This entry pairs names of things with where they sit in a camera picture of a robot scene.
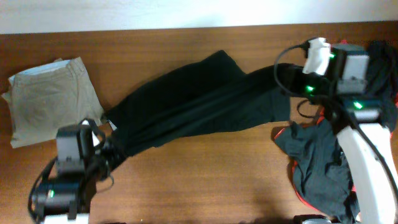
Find black shorts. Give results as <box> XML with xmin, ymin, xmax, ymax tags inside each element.
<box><xmin>104</xmin><ymin>50</ymin><xmax>293</xmax><ymax>156</ymax></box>

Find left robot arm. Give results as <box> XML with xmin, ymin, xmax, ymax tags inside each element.
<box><xmin>27</xmin><ymin>124</ymin><xmax>126</xmax><ymax>223</ymax></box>

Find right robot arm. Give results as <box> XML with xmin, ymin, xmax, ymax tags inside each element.
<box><xmin>284</xmin><ymin>38</ymin><xmax>397</xmax><ymax>223</ymax></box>

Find black garment pile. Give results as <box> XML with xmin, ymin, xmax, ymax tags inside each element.
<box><xmin>366</xmin><ymin>40</ymin><xmax>397</xmax><ymax>132</ymax></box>

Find folded khaki shorts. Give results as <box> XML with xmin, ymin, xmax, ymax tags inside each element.
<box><xmin>1</xmin><ymin>57</ymin><xmax>104</xmax><ymax>148</ymax></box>

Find dark grey red-trimmed garment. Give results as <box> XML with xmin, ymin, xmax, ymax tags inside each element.
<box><xmin>275</xmin><ymin>119</ymin><xmax>359</xmax><ymax>223</ymax></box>

